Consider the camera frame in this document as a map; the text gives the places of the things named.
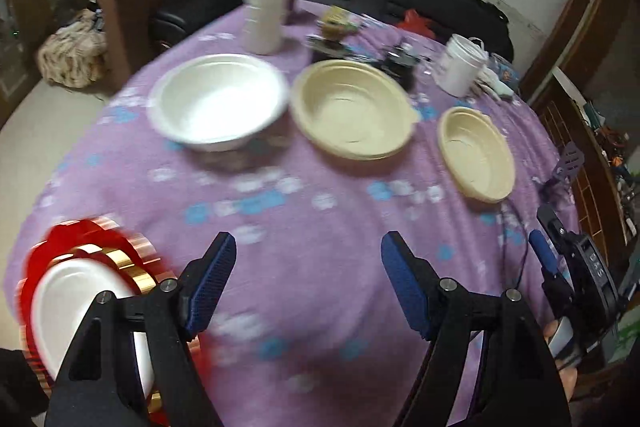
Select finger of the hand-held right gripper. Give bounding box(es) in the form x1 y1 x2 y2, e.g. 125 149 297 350
537 205 569 244
528 229 560 279

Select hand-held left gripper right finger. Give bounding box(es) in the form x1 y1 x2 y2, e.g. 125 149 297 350
381 231 573 427

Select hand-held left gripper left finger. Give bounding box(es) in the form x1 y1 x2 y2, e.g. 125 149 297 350
44 232 237 427

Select small ribbed beige bowl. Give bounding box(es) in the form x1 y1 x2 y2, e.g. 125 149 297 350
437 106 517 205

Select person's right hand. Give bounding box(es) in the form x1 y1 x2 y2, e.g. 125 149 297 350
544 319 580 404

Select wooden cabinet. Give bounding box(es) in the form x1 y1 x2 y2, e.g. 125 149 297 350
532 69 640 255

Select purple floral tablecloth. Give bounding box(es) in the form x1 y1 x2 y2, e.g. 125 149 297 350
5 0 583 427

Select white plate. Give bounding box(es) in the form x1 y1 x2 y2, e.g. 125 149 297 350
31 259 156 400

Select blue patterned container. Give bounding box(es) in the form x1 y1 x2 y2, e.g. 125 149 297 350
490 54 522 84

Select red gold-rimmed plate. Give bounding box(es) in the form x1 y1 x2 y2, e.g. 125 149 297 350
17 217 216 427

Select white foam bowl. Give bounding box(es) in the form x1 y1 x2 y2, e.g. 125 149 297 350
147 53 291 152

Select white plastic jar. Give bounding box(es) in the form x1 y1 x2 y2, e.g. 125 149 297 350
434 33 490 98

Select large beige bowl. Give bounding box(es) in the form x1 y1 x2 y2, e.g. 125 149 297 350
290 59 421 160

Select black cup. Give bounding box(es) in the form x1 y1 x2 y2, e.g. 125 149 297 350
381 44 418 90

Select red plastic bag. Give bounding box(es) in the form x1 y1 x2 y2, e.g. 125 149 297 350
397 9 433 38

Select beige knitted cloth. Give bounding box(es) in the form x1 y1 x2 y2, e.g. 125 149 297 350
37 9 108 88

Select white plastic bottle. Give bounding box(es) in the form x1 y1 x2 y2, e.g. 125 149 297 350
241 0 295 56

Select yellow snack packet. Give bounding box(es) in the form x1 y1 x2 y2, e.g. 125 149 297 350
319 6 363 38

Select black cable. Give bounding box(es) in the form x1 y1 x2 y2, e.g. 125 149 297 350
500 199 533 293

